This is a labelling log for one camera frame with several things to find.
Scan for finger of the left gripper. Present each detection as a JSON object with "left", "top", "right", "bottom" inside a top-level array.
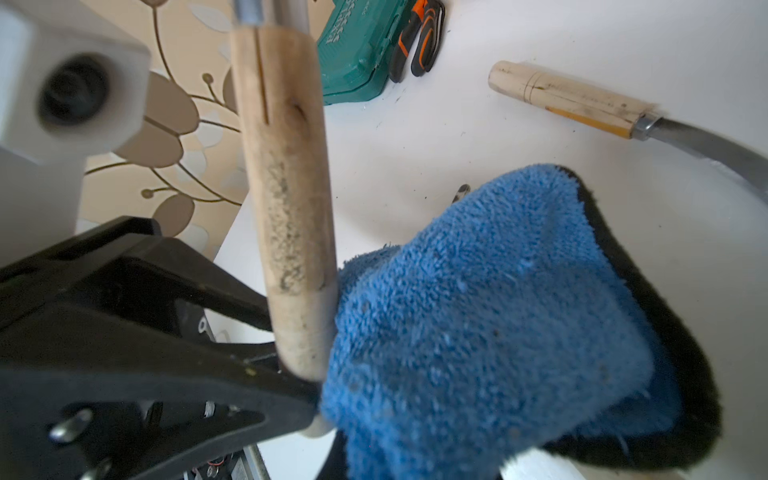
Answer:
[{"left": 1, "top": 216, "right": 272, "bottom": 332}]

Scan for sickle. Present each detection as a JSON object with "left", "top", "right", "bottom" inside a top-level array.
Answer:
[
  {"left": 229, "top": 0, "right": 340, "bottom": 439},
  {"left": 488, "top": 61, "right": 767, "bottom": 199}
]

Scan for green plastic tool case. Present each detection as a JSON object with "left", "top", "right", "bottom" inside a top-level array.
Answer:
[{"left": 317, "top": 0, "right": 414, "bottom": 105}]

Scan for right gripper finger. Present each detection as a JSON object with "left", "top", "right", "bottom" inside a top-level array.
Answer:
[{"left": 1, "top": 303, "right": 317, "bottom": 479}]

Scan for blue grey microfiber rag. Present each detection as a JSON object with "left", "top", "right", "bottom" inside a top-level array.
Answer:
[{"left": 320, "top": 165, "right": 722, "bottom": 479}]

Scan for red handled pliers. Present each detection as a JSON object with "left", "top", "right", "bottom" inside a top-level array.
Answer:
[{"left": 388, "top": 0, "right": 446, "bottom": 83}]

